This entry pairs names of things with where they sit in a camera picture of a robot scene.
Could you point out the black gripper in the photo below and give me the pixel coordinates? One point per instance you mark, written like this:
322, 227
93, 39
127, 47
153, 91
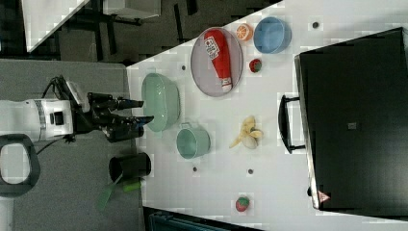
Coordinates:
100, 116

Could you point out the peeled toy banana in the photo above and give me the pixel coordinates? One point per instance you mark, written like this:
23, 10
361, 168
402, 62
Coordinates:
248, 134

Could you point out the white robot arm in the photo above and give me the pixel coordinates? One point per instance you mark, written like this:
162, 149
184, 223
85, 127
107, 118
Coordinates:
23, 123

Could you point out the green mug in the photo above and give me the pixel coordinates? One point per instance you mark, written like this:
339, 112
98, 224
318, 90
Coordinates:
192, 142

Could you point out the green colander basket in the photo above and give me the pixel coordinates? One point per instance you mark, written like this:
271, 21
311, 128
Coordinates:
161, 100

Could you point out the black cylindrical cup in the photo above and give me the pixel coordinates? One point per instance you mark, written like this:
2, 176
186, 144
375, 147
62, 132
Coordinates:
130, 166

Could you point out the green utensil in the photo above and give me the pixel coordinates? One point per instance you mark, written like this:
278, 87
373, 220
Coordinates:
118, 185

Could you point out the grey round plate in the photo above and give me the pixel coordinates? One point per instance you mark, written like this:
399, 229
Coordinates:
202, 70

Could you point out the red ketchup bottle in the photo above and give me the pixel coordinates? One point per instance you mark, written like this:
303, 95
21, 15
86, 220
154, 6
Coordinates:
218, 51

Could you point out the white side table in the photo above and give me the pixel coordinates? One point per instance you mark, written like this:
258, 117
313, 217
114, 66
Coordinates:
41, 18

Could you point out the red strawberry toy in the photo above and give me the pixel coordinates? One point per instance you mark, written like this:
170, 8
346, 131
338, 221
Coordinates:
255, 65

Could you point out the orange slice toy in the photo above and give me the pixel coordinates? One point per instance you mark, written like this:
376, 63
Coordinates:
244, 32

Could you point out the red green tomato toy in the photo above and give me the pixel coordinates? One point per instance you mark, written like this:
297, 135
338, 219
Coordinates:
242, 203

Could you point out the blue bowl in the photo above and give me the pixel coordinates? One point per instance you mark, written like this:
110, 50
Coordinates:
272, 35

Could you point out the black toaster oven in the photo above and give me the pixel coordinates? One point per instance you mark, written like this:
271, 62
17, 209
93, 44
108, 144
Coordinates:
353, 107

